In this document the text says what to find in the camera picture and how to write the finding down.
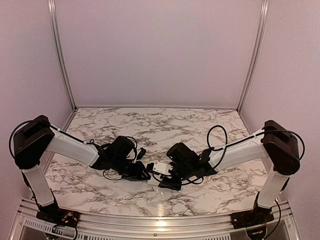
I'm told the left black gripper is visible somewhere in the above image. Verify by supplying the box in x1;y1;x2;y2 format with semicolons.
112;156;151;181

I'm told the white remote control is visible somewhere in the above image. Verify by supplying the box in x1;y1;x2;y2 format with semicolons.
146;177;160;188

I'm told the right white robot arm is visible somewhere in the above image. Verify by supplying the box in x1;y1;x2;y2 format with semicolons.
158;120;303;224

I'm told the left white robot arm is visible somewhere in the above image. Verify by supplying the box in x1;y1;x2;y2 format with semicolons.
8;115;151;223

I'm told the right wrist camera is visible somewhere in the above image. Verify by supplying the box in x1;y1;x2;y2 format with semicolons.
146;162;174;176

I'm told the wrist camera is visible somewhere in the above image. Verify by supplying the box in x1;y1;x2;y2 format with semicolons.
146;162;174;176
136;147;147;161

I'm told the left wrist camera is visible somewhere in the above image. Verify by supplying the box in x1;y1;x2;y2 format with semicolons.
136;147;147;161

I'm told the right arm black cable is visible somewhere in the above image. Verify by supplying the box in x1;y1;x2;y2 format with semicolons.
152;124;306;240

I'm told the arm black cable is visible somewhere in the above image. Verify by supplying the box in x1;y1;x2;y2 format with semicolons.
8;119;140;181
152;124;306;240

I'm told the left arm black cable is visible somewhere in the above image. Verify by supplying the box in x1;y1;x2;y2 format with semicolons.
8;119;140;181

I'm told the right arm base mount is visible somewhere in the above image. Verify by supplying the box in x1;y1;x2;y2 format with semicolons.
230;198;275;229

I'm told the front aluminium rail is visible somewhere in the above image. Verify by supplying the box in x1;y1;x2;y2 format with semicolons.
9;198;301;240

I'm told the left aluminium frame post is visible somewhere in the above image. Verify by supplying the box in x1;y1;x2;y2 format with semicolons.
48;0;77;112

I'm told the aluminium frame post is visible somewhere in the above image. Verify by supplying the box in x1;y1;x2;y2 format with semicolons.
48;0;77;112
236;0;270;115

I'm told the right aluminium frame post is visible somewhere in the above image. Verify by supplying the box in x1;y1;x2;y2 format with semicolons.
236;0;270;115

